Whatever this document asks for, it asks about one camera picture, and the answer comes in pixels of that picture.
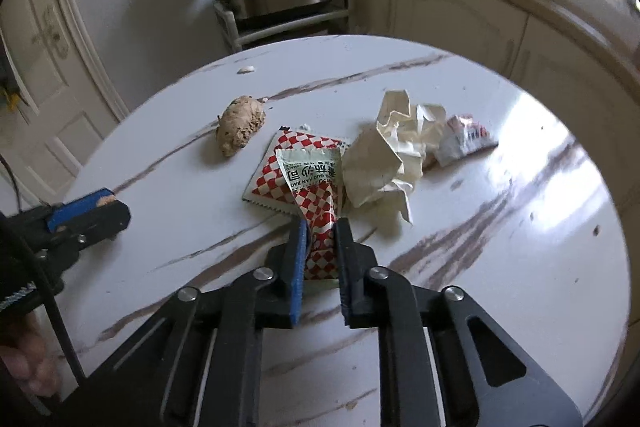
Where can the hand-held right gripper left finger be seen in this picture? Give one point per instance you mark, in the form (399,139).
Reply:
(299,267)

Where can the white door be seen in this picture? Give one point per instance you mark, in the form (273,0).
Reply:
(65,107)

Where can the red checked green label packet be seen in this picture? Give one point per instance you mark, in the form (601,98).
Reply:
(317,212)

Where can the white storage rack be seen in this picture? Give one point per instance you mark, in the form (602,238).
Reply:
(240,32)

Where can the small red white packet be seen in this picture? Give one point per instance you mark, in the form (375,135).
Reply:
(465,139)

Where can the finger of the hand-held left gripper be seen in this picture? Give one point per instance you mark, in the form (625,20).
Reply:
(75,209)
(100,227)

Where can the blue yellow hanging bag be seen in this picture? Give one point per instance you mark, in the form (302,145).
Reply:
(10,92)

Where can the person's left hand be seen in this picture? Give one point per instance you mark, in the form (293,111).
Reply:
(30,357)

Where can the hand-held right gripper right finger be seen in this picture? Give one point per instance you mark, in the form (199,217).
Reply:
(343,257)

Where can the brown ginger root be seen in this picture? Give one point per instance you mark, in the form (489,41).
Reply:
(240,124)

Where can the red checked square packet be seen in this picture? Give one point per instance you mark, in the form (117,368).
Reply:
(265,177)

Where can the crumpled white paper napkin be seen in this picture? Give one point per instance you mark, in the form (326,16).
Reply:
(380,157)

